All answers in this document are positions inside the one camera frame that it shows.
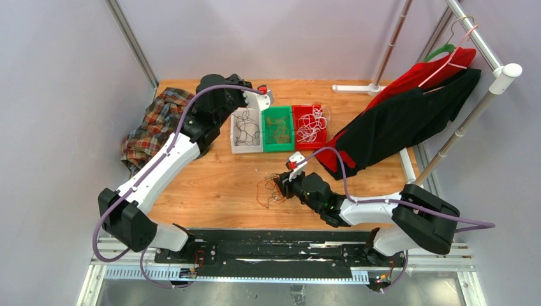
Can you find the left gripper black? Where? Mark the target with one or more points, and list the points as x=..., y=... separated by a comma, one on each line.
x=233, y=80

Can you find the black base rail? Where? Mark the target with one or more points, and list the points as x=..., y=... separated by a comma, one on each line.
x=279, y=254

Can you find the white bin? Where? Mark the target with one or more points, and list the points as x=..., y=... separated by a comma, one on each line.
x=245, y=132

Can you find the black garment on hanger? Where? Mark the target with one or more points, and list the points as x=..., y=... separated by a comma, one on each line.
x=402, y=121

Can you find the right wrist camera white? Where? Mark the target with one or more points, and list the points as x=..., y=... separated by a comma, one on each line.
x=296, y=164

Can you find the red bin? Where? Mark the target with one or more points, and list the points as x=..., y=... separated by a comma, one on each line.
x=310, y=127

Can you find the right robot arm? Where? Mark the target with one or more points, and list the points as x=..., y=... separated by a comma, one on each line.
x=416, y=218

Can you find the pink hanger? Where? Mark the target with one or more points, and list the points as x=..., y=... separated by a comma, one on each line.
x=449, y=60

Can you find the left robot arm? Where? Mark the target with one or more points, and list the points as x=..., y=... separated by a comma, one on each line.
x=124, y=211

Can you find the green hanger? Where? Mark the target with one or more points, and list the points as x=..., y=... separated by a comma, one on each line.
x=447, y=48

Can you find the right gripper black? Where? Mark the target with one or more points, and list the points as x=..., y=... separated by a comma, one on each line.
x=286, y=185

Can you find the red garment on hanger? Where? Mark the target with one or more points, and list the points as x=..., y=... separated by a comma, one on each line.
x=420, y=71

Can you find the plaid cloth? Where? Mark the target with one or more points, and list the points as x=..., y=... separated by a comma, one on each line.
x=160, y=119

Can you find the green bin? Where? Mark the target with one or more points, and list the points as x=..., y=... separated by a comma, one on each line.
x=277, y=129

